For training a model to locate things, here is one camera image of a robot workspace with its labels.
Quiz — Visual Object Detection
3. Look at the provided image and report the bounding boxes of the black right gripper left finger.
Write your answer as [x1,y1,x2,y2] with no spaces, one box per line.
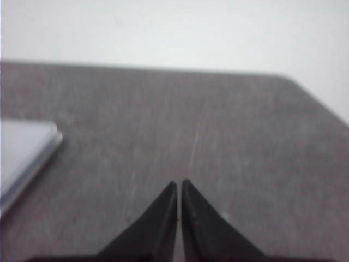
[28,181,177,261]

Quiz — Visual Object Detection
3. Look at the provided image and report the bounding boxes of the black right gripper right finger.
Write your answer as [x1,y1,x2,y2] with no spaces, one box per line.
[181,179,331,261]

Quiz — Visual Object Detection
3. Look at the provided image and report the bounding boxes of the silver digital kitchen scale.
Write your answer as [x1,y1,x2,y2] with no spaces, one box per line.
[1,118,63,216]

